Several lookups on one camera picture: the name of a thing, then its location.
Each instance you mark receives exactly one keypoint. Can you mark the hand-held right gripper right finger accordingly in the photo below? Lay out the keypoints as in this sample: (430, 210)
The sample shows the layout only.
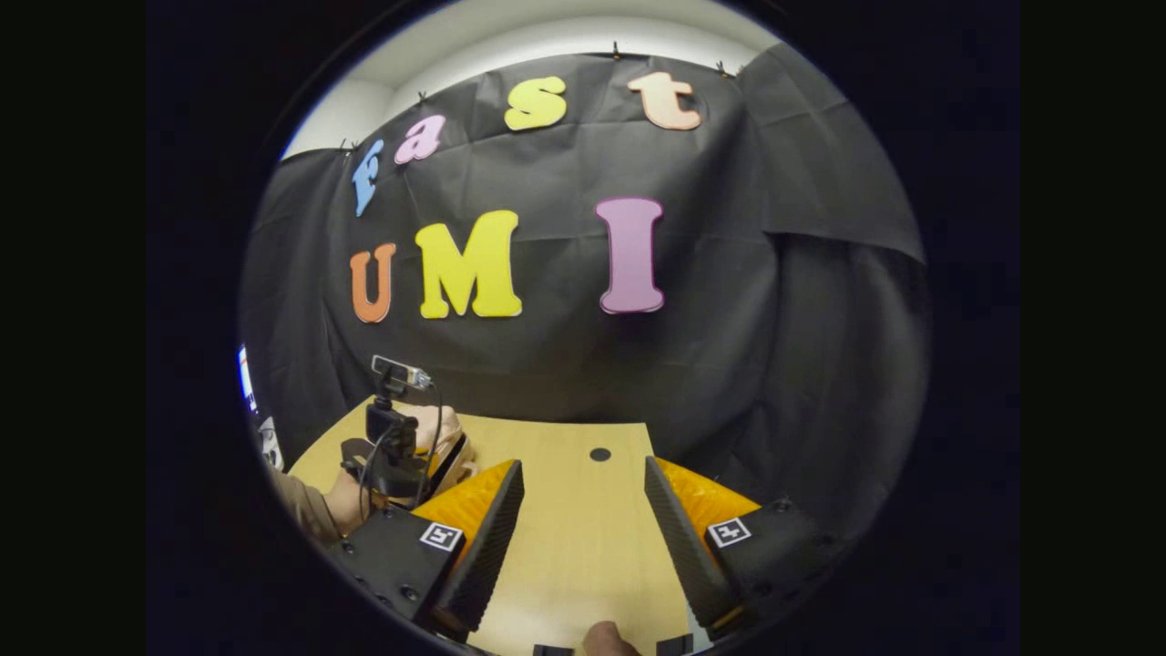
(688, 556)

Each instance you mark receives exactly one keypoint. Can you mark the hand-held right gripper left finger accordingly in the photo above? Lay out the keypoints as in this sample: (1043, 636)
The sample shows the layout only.
(483, 560)

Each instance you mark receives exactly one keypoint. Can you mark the round black table grommet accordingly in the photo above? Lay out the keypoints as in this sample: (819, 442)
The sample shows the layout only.
(599, 454)

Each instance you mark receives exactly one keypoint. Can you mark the black backdrop cloth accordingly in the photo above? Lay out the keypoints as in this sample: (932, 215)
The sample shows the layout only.
(565, 364)

